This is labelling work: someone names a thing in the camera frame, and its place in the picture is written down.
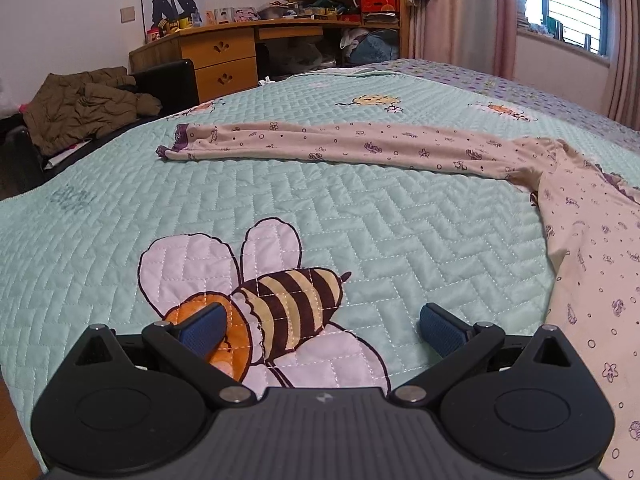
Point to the wooden desk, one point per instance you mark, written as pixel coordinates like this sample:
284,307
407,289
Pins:
220,52

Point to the beige printed pajama top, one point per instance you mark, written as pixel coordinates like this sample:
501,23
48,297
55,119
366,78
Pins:
400,145

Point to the window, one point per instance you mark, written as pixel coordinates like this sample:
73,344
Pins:
565,5

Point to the green bee quilt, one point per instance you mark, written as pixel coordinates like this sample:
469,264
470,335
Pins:
350,220

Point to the blue clothes pile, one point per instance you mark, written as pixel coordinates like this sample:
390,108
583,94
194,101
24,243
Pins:
372,47

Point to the black chair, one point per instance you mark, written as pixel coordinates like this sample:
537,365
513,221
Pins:
167,80

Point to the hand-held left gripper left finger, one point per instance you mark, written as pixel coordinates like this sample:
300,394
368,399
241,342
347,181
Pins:
205,327

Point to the row of small photo frames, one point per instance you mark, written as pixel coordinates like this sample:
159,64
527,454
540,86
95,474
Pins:
235,15

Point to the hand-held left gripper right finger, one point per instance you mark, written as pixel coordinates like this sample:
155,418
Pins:
440,327

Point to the grey plastic bag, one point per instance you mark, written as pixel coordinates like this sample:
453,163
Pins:
300,60

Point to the wall socket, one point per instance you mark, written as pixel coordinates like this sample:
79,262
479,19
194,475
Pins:
128,14

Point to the olive jacket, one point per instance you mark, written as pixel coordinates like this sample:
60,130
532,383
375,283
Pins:
85,110

